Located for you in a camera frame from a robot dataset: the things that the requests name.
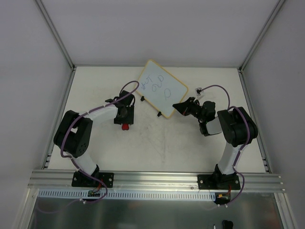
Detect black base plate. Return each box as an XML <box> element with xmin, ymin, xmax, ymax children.
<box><xmin>71</xmin><ymin>171</ymin><xmax>114</xmax><ymax>188</ymax></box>
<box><xmin>197</xmin><ymin>173</ymin><xmax>241</xmax><ymax>190</ymax></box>

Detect black object at bottom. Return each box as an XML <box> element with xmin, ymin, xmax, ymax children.
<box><xmin>223</xmin><ymin>220</ymin><xmax>234</xmax><ymax>229</ymax></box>

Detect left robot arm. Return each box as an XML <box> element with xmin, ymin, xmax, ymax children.
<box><xmin>53</xmin><ymin>90</ymin><xmax>135</xmax><ymax>187</ymax></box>

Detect left aluminium frame post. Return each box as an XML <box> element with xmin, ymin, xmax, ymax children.
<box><xmin>34</xmin><ymin>0</ymin><xmax>75</xmax><ymax>70</ymax></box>

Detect red black whiteboard eraser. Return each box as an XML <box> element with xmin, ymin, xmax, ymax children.
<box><xmin>122</xmin><ymin>124</ymin><xmax>129</xmax><ymax>131</ymax></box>

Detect right aluminium frame post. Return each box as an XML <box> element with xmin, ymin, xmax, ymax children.
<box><xmin>238</xmin><ymin>0</ymin><xmax>286</xmax><ymax>72</ymax></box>

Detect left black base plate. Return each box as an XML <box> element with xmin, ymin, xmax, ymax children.
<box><xmin>71</xmin><ymin>171</ymin><xmax>114</xmax><ymax>188</ymax></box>

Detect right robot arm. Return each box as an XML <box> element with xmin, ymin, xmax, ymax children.
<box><xmin>173</xmin><ymin>97</ymin><xmax>258</xmax><ymax>190</ymax></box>

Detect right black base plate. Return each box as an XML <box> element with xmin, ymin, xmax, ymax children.
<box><xmin>197</xmin><ymin>173</ymin><xmax>241</xmax><ymax>190</ymax></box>

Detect slotted white cable duct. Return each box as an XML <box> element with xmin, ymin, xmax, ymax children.
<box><xmin>38</xmin><ymin>189</ymin><xmax>216</xmax><ymax>202</ymax></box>

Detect aluminium mounting rail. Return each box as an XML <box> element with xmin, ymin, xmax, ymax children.
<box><xmin>28</xmin><ymin>169</ymin><xmax>286</xmax><ymax>193</ymax></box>

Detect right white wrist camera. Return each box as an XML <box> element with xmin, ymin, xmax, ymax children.
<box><xmin>195</xmin><ymin>87</ymin><xmax>203</xmax><ymax>96</ymax></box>

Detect yellow framed whiteboard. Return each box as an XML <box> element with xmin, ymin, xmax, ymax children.
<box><xmin>137</xmin><ymin>59</ymin><xmax>189</xmax><ymax>118</ymax></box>

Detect aluminium frame post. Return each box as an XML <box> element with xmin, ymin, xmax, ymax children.
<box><xmin>238</xmin><ymin>0</ymin><xmax>286</xmax><ymax>72</ymax></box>
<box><xmin>34</xmin><ymin>0</ymin><xmax>75</xmax><ymax>70</ymax></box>

